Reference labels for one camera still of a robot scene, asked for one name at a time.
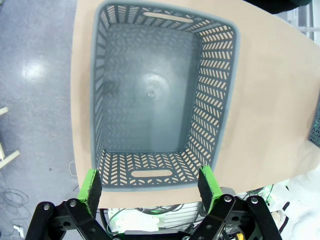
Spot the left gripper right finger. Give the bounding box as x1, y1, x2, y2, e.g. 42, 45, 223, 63
189, 164, 284, 240

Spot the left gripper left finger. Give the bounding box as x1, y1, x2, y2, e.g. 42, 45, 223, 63
25, 168, 113, 240

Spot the white slotted mounting plate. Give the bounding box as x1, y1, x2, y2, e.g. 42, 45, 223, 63
99, 201, 211, 232

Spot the white floor plug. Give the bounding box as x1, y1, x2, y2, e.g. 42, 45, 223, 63
12, 224, 26, 238

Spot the person's black clothing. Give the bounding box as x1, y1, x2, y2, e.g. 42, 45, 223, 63
263, 0, 315, 15

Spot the light wooden frame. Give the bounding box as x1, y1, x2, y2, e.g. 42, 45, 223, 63
0, 106, 21, 171

